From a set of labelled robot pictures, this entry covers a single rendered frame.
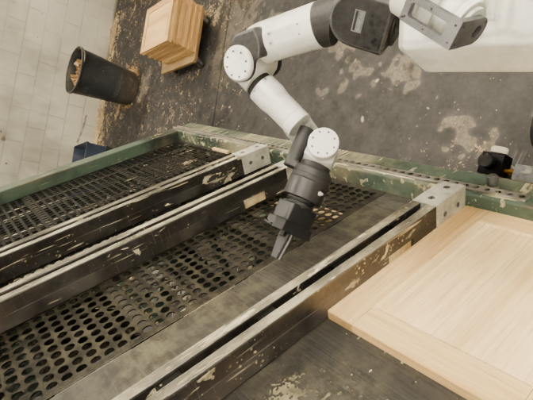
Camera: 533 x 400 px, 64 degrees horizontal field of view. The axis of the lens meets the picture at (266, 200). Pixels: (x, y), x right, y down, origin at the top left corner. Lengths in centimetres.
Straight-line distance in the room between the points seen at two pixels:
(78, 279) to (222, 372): 50
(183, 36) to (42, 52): 257
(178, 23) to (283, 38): 303
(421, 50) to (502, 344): 47
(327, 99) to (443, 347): 215
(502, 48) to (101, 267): 91
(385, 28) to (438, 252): 45
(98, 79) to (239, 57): 408
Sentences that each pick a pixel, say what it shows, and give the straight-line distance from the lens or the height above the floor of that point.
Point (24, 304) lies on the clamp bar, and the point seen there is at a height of 166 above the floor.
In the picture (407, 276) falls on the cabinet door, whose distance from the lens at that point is 87.
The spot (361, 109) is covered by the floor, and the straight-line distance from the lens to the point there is 253.
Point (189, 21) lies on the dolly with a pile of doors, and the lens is 400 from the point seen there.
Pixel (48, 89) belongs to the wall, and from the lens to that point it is 598.
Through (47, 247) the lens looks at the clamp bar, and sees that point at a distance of 129.
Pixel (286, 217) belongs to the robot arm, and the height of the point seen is 130.
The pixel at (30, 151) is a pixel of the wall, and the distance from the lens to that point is 583.
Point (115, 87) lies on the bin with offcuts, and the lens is 506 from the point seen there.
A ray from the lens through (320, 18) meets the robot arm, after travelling 87.
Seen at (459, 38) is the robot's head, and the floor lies 143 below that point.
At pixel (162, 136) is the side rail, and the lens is 212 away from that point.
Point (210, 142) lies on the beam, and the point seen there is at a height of 89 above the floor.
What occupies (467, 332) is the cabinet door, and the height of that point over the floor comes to 122.
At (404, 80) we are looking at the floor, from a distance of 243.
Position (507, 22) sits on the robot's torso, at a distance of 70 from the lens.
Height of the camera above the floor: 192
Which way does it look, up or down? 41 degrees down
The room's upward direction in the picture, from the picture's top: 79 degrees counter-clockwise
